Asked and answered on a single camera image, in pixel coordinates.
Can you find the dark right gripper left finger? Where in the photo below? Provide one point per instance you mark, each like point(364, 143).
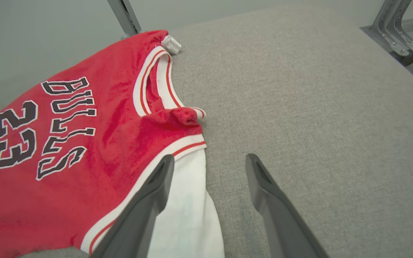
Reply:
point(138, 215)

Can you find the grey partition post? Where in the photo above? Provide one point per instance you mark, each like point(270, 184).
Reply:
point(122, 14)

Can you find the red Bulls jersey white sleeves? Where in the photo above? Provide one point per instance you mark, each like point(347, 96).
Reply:
point(102, 143)

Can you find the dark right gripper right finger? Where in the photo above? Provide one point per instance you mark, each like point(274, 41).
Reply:
point(281, 222)

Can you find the grey wheeled metal frame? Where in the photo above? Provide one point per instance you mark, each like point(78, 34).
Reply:
point(389, 28)

